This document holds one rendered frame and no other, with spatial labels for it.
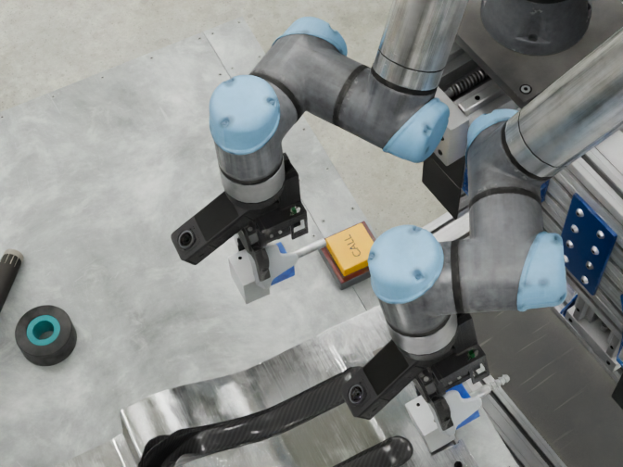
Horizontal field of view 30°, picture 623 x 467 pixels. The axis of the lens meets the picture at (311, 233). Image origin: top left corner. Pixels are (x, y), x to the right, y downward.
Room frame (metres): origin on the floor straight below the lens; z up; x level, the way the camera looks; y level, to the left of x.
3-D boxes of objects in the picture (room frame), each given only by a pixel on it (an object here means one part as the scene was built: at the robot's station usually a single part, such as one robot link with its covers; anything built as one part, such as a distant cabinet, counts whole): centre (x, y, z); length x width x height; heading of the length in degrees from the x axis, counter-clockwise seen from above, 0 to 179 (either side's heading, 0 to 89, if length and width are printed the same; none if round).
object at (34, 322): (0.73, 0.38, 0.82); 0.08 x 0.08 x 0.04
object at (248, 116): (0.76, 0.06, 1.25); 0.09 x 0.08 x 0.11; 144
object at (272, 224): (0.76, 0.06, 1.09); 0.09 x 0.08 x 0.12; 113
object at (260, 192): (0.75, 0.06, 1.17); 0.08 x 0.08 x 0.05
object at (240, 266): (0.76, 0.04, 0.93); 0.13 x 0.05 x 0.05; 113
